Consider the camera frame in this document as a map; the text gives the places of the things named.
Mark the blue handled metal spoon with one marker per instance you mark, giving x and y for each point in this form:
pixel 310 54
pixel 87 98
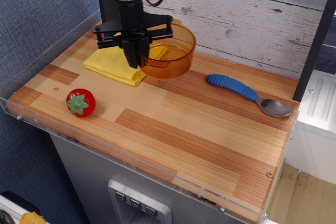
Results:
pixel 270 107

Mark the clear acrylic table guard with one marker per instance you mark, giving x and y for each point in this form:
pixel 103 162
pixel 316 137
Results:
pixel 199 138

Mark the white ribbed side unit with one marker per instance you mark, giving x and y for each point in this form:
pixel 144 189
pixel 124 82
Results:
pixel 311 148

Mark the folded yellow cloth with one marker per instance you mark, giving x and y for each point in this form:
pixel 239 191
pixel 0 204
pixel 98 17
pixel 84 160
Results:
pixel 112 63

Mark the black right vertical post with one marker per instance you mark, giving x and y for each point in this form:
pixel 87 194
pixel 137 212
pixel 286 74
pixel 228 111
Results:
pixel 313 54

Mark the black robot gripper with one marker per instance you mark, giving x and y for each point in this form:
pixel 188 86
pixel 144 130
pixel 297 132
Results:
pixel 133 27

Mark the orange transparent plastic container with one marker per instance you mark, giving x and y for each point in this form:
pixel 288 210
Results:
pixel 170 58

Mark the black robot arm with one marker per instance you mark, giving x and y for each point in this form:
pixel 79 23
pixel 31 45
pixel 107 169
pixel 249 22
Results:
pixel 126 25

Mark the yellow object bottom left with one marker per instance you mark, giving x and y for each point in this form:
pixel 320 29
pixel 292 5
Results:
pixel 32 218

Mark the grey cabinet with button panel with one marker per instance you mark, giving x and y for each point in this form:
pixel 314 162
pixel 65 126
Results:
pixel 110 191

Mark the red toy strawberry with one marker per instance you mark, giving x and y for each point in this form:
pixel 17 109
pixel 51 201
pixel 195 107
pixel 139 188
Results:
pixel 80 102

